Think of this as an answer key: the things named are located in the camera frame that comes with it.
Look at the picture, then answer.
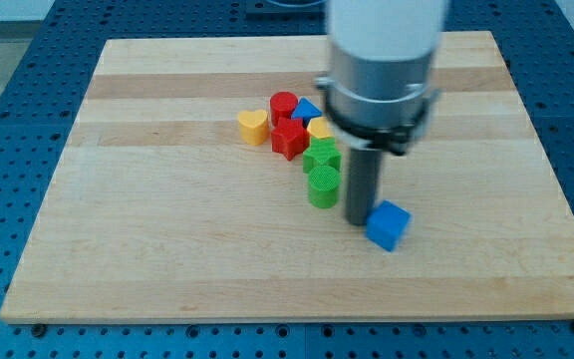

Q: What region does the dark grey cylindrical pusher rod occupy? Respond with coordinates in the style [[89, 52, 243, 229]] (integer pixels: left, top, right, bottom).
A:
[[345, 148, 382, 226]]

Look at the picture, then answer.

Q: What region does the blue cube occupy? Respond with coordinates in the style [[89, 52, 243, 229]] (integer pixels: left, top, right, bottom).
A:
[[365, 200, 413, 252]]

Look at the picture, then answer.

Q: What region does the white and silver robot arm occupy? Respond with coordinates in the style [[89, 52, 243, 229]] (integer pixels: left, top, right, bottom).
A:
[[316, 0, 450, 225]]

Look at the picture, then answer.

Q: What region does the green star block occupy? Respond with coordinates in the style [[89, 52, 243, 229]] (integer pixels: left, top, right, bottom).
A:
[[303, 137, 342, 174]]

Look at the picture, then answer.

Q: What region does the green cylinder block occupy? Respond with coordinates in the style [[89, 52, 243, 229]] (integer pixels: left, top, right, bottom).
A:
[[308, 166, 341, 208]]

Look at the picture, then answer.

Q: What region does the yellow pentagon block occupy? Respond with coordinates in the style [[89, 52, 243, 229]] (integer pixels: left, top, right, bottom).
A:
[[307, 117, 334, 140]]

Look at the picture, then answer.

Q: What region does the red star block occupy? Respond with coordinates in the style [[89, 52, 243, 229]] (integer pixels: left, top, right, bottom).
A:
[[270, 118, 309, 161]]

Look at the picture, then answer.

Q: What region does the blue triangle block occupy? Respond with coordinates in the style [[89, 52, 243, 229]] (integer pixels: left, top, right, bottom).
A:
[[291, 97, 323, 128]]

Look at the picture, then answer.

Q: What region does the red cylinder block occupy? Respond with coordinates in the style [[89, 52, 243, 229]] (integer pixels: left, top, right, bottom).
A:
[[269, 91, 299, 126]]

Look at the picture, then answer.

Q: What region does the yellow heart block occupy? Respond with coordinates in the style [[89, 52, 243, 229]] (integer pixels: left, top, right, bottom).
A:
[[237, 110, 269, 146]]

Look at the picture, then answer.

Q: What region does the wooden board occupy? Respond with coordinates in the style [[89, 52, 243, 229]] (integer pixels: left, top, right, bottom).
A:
[[0, 31, 574, 324]]

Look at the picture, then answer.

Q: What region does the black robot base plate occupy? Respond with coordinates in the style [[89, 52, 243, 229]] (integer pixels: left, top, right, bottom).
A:
[[243, 0, 326, 18]]

